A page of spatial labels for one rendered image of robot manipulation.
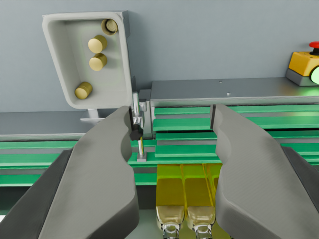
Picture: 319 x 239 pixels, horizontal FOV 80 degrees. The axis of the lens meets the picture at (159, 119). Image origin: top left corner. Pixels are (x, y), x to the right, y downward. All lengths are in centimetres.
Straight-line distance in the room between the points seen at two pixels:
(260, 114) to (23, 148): 59
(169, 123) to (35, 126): 40
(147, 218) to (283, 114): 41
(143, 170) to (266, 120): 32
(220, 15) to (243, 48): 11
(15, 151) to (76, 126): 16
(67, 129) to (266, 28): 58
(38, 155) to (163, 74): 39
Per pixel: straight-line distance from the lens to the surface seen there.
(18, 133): 65
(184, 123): 40
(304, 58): 60
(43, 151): 57
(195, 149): 45
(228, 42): 57
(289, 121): 47
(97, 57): 51
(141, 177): 52
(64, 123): 62
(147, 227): 54
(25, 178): 63
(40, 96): 70
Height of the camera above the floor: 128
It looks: 57 degrees down
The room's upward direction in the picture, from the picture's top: 178 degrees counter-clockwise
